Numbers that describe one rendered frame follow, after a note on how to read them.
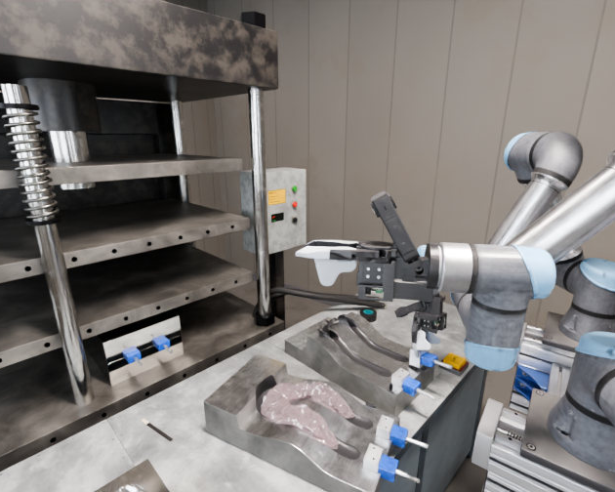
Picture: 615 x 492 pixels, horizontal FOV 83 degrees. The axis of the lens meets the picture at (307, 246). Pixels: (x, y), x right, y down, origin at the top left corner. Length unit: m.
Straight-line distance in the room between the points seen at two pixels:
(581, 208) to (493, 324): 0.25
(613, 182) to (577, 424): 0.46
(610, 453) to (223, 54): 1.43
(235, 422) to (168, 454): 0.21
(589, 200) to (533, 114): 2.05
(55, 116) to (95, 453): 1.04
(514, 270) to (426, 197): 2.37
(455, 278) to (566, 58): 2.32
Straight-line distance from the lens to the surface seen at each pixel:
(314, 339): 1.30
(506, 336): 0.60
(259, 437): 1.06
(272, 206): 1.70
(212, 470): 1.11
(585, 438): 0.92
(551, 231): 0.71
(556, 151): 1.13
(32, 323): 1.49
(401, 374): 1.20
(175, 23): 1.31
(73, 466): 1.25
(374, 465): 1.00
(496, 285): 0.56
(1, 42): 1.16
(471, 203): 2.82
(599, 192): 0.72
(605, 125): 2.73
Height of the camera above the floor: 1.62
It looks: 17 degrees down
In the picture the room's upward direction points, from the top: straight up
